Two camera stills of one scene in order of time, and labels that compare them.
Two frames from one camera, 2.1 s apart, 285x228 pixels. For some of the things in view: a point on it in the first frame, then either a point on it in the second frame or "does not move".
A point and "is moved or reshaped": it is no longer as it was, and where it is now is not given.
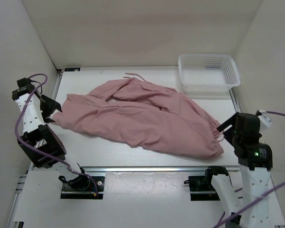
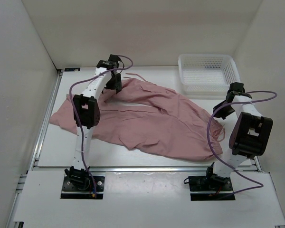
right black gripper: (231, 120) → (219, 113)
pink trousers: (145, 113) is moved or reshaped
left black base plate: (94, 190) does not move
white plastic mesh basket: (207, 74) does not move
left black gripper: (53, 105) → (116, 85)
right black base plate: (201, 188) does not move
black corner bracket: (70, 69) does not move
